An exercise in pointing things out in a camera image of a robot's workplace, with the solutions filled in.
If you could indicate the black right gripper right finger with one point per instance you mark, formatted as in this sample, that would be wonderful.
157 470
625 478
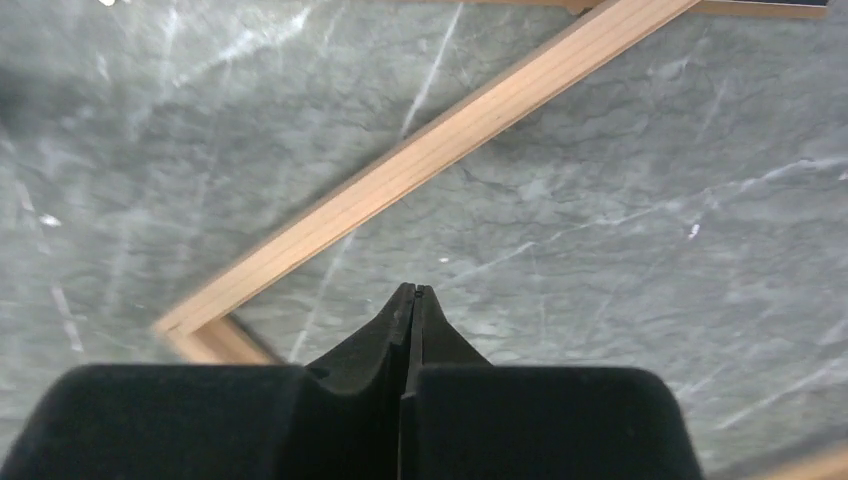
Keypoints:
462 417

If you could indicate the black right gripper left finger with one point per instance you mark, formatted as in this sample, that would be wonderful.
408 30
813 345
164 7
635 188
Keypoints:
336 418

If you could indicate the light wooden picture frame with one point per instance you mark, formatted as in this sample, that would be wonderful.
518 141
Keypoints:
659 185

